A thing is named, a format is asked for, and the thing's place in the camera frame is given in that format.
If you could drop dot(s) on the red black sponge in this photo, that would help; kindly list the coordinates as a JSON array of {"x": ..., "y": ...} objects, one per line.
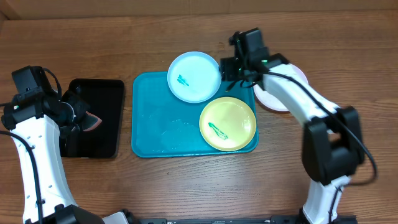
[{"x": 90, "y": 122}]

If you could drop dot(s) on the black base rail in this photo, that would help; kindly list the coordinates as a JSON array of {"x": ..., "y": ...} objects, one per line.
[{"x": 276, "y": 219}]

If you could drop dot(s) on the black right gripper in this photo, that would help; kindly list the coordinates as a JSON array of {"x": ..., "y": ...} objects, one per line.
[{"x": 227, "y": 71}]

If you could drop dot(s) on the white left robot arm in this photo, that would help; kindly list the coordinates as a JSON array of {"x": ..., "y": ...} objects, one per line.
[{"x": 37, "y": 118}]

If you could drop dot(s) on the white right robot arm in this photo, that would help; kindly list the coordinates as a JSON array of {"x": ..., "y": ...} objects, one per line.
[{"x": 332, "y": 147}]

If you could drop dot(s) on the light blue plate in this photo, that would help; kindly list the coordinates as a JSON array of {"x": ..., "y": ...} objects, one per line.
[{"x": 194, "y": 77}]

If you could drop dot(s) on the white plate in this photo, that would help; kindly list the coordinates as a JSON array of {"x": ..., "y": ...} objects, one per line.
[{"x": 271, "y": 102}]

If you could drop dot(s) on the yellow green plate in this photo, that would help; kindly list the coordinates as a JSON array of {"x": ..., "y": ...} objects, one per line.
[{"x": 228, "y": 124}]

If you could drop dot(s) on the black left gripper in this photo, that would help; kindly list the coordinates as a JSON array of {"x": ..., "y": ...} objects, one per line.
[{"x": 71, "y": 96}]

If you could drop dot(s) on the black tray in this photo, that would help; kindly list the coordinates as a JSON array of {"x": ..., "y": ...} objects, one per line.
[{"x": 106, "y": 100}]

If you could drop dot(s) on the blue plastic tray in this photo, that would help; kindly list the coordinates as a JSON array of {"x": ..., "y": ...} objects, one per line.
[{"x": 165, "y": 126}]

